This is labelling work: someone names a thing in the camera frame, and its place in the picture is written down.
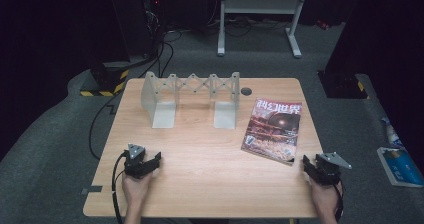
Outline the white and blue packet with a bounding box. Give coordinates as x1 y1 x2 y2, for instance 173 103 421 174
380 116 403 148

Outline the person's right hand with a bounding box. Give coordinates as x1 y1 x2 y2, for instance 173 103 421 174
309 180 344 216

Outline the red cover magazine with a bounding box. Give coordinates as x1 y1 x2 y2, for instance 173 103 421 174
240 97 303 167

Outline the long black floor cable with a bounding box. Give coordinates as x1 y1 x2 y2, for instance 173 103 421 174
87 33 175 162

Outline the white expandable book rack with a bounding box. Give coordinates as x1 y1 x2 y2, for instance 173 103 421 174
140 71 241 130

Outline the grey tape mark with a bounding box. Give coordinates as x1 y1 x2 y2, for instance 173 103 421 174
80 185 104 196

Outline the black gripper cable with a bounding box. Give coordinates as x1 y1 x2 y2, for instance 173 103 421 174
111 149 130 224
333 179 346 224

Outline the black base with yellow mark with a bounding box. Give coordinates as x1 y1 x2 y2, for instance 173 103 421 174
316 70 370 100

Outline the dark equipment rack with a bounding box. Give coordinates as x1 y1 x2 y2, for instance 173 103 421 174
139 0 168 58

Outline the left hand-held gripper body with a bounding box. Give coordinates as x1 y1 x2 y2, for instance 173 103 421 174
123 143 152 180

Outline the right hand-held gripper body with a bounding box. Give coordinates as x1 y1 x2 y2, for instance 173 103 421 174
311 151 353 187

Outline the black yellow striped base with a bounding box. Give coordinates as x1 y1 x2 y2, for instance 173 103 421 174
79 61 131 98

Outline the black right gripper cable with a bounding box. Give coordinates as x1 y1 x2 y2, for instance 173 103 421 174
333 179 346 224

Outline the blue white packet on floor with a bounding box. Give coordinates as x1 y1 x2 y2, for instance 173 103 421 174
376 146 424 189

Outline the person's left hand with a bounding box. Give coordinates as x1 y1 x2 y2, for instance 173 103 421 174
121 170 155 208

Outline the black cable bundle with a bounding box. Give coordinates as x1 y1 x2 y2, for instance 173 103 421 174
204 13 292 39

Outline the white metal stand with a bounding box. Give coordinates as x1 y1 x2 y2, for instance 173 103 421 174
216 0 310 59

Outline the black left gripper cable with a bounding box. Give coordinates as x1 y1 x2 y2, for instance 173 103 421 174
111 149 130 224

